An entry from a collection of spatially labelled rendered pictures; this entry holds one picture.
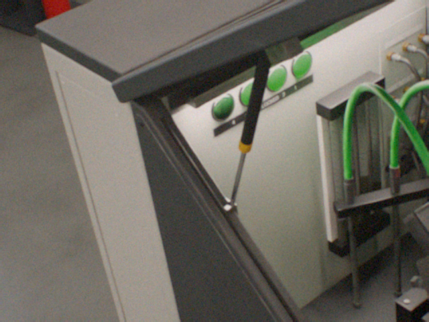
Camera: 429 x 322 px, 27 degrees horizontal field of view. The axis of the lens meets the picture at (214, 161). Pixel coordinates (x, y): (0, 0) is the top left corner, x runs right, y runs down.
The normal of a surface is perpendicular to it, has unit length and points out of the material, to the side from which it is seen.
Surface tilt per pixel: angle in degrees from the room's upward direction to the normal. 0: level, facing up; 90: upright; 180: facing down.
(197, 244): 90
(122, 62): 0
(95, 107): 90
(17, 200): 0
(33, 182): 0
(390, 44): 90
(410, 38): 90
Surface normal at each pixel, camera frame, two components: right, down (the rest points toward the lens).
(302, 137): 0.62, 0.37
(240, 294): -0.77, 0.45
